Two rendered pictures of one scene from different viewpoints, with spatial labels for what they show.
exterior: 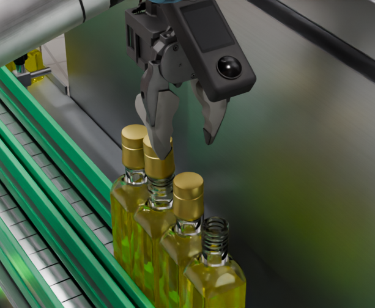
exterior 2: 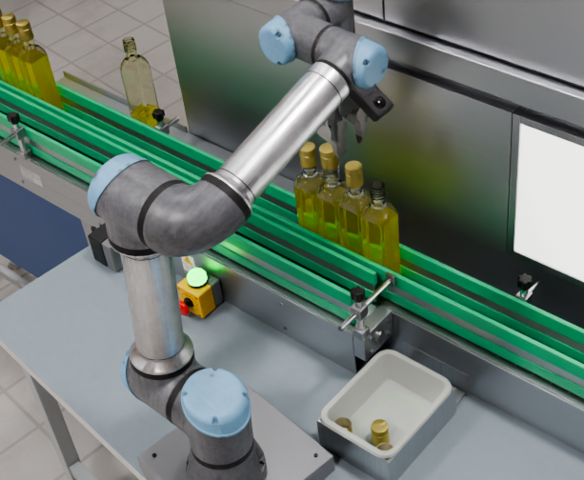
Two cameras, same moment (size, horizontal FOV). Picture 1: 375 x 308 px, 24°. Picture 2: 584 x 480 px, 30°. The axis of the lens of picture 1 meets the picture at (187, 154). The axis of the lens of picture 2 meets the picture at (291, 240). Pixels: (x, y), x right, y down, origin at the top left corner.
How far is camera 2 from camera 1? 1.17 m
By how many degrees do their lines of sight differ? 12
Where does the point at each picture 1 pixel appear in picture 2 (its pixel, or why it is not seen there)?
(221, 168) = (350, 154)
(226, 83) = (381, 110)
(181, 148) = not seen: hidden behind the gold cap
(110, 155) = not seen: hidden behind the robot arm
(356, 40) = (433, 70)
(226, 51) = (374, 93)
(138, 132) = (309, 146)
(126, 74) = (250, 109)
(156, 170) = (331, 165)
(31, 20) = (325, 111)
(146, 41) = not seen: hidden behind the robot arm
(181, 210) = (353, 183)
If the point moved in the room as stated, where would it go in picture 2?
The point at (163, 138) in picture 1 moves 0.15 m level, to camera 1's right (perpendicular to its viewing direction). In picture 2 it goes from (341, 146) to (415, 126)
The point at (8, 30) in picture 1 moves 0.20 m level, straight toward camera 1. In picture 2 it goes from (318, 119) to (390, 183)
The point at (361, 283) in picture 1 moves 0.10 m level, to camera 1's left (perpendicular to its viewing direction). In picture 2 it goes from (458, 195) to (412, 209)
